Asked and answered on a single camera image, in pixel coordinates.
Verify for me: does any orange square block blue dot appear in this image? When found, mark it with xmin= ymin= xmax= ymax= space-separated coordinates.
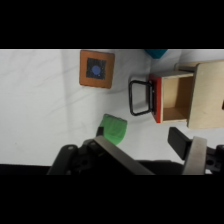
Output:
xmin=78 ymin=49 xmax=116 ymax=90

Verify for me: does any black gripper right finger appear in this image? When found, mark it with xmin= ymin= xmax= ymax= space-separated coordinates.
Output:
xmin=167 ymin=126 xmax=208 ymax=176

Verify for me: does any wooden box cabinet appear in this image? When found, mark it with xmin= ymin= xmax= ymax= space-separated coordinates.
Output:
xmin=174 ymin=59 xmax=224 ymax=130

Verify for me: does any red-fronted wooden drawer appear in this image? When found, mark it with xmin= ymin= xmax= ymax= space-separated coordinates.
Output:
xmin=148 ymin=70 xmax=195 ymax=124

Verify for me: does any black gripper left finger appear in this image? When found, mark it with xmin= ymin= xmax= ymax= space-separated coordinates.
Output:
xmin=81 ymin=126 xmax=156 ymax=176

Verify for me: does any teal block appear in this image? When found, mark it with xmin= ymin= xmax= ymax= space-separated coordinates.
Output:
xmin=143 ymin=49 xmax=169 ymax=60

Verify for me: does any black drawer handle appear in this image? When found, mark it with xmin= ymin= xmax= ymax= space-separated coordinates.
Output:
xmin=128 ymin=79 xmax=155 ymax=117

